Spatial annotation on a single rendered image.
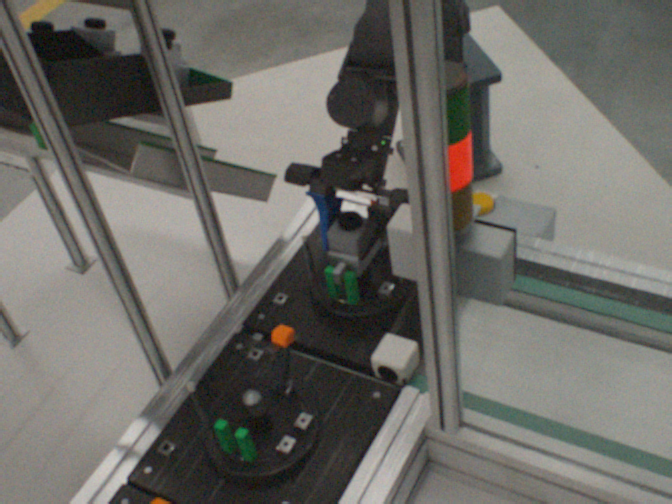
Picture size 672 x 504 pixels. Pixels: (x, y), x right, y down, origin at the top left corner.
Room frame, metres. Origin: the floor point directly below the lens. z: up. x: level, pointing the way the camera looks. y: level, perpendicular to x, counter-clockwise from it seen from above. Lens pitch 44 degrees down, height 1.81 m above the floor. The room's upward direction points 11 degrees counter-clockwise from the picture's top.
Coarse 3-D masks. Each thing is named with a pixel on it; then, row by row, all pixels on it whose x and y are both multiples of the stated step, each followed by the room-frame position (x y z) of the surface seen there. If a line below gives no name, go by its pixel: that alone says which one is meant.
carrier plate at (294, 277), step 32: (320, 224) 0.94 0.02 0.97; (320, 256) 0.87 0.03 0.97; (288, 288) 0.82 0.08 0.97; (416, 288) 0.78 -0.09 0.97; (256, 320) 0.78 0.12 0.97; (288, 320) 0.77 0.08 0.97; (320, 320) 0.76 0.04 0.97; (384, 320) 0.73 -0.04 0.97; (416, 320) 0.72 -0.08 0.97; (320, 352) 0.71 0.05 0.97; (352, 352) 0.69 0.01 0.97
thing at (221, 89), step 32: (32, 32) 0.95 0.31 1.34; (64, 32) 0.98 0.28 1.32; (0, 64) 0.88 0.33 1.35; (64, 64) 0.83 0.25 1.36; (96, 64) 0.86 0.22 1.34; (128, 64) 0.88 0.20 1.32; (0, 96) 0.87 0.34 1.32; (64, 96) 0.82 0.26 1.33; (96, 96) 0.85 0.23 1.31; (128, 96) 0.87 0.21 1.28; (192, 96) 0.93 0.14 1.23; (224, 96) 0.97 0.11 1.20
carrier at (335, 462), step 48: (240, 336) 0.75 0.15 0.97; (192, 384) 0.60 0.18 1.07; (240, 384) 0.66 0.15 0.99; (336, 384) 0.65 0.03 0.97; (384, 384) 0.63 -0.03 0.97; (192, 432) 0.62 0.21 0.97; (240, 432) 0.55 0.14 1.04; (288, 432) 0.58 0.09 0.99; (336, 432) 0.58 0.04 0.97; (144, 480) 0.56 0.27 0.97; (192, 480) 0.55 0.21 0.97; (240, 480) 0.53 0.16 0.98; (288, 480) 0.53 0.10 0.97; (336, 480) 0.52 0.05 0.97
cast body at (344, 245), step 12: (348, 216) 0.81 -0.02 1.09; (360, 216) 0.80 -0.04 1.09; (336, 228) 0.80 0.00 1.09; (348, 228) 0.79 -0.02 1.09; (360, 228) 0.79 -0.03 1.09; (336, 240) 0.79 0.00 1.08; (348, 240) 0.78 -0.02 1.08; (360, 240) 0.78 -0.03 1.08; (336, 252) 0.79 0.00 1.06; (348, 252) 0.78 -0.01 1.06; (372, 252) 0.80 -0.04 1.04; (336, 264) 0.78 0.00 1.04; (348, 264) 0.77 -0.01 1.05; (360, 264) 0.77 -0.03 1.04; (336, 276) 0.76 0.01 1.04
